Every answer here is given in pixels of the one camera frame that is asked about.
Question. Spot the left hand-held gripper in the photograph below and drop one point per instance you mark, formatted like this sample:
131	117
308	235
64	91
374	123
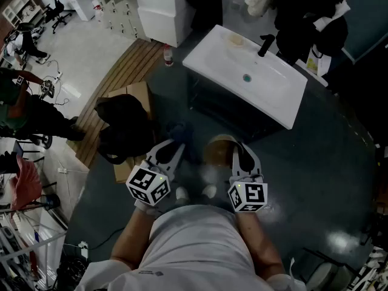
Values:
148	186

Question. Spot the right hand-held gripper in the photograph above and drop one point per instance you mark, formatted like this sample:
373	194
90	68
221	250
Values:
251	197

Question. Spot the dark blue cloth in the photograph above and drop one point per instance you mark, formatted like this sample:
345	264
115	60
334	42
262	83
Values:
182	130

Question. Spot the brown bowl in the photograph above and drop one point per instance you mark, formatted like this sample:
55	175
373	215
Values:
219	150

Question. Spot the clear oval dish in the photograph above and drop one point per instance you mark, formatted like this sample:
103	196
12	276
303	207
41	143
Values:
235	39

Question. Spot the person's left forearm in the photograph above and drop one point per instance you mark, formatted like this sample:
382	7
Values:
133	238

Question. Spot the person's right forearm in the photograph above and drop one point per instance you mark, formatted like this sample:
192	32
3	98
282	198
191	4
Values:
257	241

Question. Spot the person's right white shoe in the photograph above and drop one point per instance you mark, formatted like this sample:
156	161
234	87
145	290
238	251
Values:
209	190

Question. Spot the black bag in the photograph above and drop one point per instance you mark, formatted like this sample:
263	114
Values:
124	123

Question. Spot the white wrist band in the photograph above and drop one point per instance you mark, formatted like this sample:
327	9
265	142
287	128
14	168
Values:
145	209

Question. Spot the black vanity cabinet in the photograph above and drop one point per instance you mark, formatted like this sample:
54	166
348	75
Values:
218	102

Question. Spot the brown cardboard box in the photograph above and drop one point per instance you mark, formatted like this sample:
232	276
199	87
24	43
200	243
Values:
139	92

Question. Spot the round sink drain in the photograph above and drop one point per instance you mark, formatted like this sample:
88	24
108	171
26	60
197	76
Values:
247	78

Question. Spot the white sink basin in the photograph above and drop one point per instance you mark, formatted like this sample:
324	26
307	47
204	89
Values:
272	80

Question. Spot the wooden slatted platform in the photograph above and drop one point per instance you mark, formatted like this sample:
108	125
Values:
127	68

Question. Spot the person's white shirt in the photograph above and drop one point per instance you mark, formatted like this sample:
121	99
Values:
194	247

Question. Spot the clear plastic bottle red cap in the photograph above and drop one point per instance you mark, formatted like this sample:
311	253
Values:
168	56

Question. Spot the white power strip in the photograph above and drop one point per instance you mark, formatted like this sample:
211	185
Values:
62	170

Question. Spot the black faucet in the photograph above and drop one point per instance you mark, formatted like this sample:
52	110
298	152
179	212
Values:
265	45

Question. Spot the white shopping bag yellow print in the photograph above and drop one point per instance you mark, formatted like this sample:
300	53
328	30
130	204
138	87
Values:
318	62

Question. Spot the white appliance cabinet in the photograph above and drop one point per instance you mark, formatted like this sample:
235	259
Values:
163	11

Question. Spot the red plastic chair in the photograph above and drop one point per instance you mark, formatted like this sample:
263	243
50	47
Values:
25	183

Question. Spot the grey drawer cabinet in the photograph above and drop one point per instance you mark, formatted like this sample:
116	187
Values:
118	8

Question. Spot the black hanging jacket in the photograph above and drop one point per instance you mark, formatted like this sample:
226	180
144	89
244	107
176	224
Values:
206	2

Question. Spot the black clothing and bags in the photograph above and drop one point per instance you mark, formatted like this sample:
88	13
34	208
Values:
303	8

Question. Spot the white metal rack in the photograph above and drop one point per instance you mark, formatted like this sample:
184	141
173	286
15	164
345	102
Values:
18	250

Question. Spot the black office chair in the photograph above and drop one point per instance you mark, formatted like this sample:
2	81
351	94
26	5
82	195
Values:
57	11

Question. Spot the white open shelf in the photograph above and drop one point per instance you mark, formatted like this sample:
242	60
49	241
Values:
21	6

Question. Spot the black frame chair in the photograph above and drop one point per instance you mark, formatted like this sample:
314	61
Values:
327	271

